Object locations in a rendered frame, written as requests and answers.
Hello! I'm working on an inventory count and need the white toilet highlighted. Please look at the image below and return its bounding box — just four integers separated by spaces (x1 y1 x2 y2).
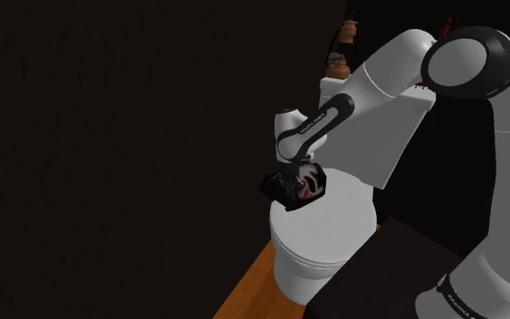
268 74 438 307

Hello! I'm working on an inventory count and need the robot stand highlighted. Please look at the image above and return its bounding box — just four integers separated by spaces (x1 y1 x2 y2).
303 216 464 319

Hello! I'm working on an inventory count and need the red spiky object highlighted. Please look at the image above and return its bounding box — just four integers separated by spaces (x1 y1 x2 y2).
414 16 456 92

